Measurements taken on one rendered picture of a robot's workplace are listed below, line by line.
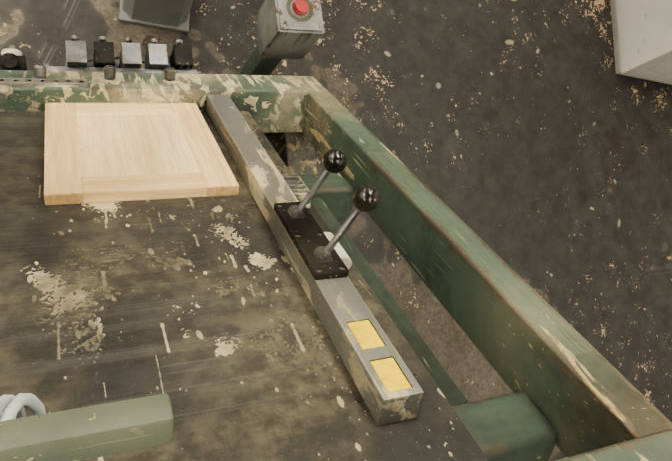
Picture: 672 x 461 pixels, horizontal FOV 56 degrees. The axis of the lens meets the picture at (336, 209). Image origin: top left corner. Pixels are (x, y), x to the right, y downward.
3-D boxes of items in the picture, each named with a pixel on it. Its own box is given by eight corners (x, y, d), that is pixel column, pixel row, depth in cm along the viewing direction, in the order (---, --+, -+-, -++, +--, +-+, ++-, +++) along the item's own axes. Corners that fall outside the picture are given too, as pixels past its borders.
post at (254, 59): (228, 113, 239) (287, 29, 170) (230, 128, 238) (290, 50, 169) (213, 113, 236) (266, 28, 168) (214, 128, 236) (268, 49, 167)
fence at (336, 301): (227, 110, 146) (228, 94, 144) (417, 418, 71) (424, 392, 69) (206, 110, 144) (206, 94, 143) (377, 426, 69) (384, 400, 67)
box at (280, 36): (297, 19, 172) (319, -13, 155) (301, 61, 170) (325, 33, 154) (254, 16, 167) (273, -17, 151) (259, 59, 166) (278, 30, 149)
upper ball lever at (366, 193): (323, 259, 91) (378, 186, 88) (333, 274, 88) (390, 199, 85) (303, 250, 89) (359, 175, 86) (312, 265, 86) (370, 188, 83)
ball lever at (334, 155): (297, 218, 101) (346, 150, 98) (305, 230, 98) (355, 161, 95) (279, 209, 98) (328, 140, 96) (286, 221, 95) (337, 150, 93)
